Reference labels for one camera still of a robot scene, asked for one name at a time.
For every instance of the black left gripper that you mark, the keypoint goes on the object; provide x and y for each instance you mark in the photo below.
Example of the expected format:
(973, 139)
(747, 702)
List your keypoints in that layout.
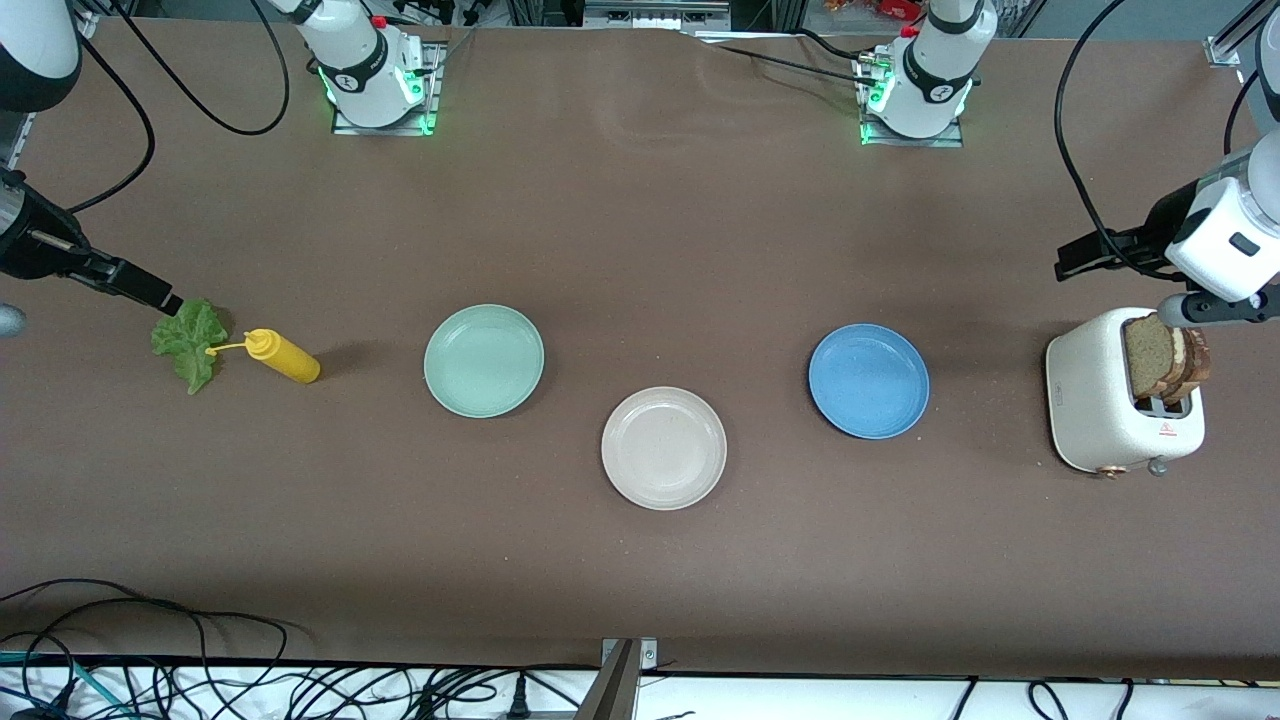
(1157, 229)

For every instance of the metal base plate right arm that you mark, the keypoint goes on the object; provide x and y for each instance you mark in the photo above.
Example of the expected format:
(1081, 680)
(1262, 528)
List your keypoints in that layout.
(437, 80)

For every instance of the aluminium post with bracket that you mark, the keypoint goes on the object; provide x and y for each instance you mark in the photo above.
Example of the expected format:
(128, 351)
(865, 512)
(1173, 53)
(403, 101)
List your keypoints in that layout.
(615, 690)

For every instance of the black power plug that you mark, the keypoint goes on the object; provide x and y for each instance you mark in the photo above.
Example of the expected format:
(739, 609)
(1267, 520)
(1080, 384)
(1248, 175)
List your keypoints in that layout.
(518, 700)

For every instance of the light crust bread slice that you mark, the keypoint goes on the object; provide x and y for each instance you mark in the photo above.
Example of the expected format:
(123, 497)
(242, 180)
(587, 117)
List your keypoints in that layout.
(1148, 355)

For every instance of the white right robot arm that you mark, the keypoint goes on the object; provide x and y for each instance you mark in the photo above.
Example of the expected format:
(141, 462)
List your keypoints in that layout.
(365, 75)

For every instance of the blue plate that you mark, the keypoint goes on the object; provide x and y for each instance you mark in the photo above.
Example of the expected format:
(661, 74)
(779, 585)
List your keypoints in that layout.
(869, 381)

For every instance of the grey device box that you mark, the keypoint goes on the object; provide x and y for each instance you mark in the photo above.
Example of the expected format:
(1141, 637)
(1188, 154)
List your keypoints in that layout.
(650, 12)

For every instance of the dark crust bread slice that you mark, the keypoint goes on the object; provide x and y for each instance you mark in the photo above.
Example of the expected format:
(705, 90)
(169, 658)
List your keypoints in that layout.
(1198, 365)

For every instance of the beige plate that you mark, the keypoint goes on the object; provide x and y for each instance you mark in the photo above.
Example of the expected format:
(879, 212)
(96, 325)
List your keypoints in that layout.
(664, 449)

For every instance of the aluminium frame profile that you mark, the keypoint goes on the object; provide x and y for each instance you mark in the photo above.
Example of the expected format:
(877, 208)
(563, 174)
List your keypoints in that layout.
(85, 25)
(1225, 50)

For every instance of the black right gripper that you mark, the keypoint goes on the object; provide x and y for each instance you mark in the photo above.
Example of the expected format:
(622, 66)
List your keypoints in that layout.
(30, 247)

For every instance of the pale green plate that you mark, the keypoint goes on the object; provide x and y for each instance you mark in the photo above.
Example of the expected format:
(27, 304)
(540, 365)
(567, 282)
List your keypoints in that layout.
(484, 361)

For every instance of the metal base plate left arm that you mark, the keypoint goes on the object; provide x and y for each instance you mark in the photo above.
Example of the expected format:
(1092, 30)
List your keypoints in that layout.
(940, 143)

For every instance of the green lettuce leaf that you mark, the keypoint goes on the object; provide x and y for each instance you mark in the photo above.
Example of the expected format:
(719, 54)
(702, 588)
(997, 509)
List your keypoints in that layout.
(190, 340)

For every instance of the cream white toaster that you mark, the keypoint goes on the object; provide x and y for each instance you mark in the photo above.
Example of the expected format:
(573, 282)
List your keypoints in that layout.
(1090, 400)

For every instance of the yellow mustard squeeze bottle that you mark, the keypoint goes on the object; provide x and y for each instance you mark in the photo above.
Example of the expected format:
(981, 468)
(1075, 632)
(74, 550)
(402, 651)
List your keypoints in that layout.
(290, 360)

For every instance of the red packet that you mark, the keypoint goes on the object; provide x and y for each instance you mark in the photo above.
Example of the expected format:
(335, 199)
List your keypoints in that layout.
(890, 8)

